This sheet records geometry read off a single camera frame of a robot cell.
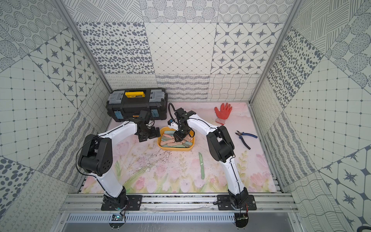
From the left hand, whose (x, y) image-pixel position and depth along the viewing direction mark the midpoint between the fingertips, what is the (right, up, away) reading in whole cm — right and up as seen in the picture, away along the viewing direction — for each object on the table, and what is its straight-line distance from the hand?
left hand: (158, 136), depth 93 cm
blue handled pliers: (+57, +1, +8) cm, 58 cm away
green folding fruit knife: (+28, -15, -5) cm, 32 cm away
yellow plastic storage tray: (+5, -4, +2) cm, 6 cm away
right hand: (+15, -1, +2) cm, 15 cm away
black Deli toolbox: (-24, +21, +2) cm, 32 cm away
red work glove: (+47, +15, +19) cm, 53 cm away
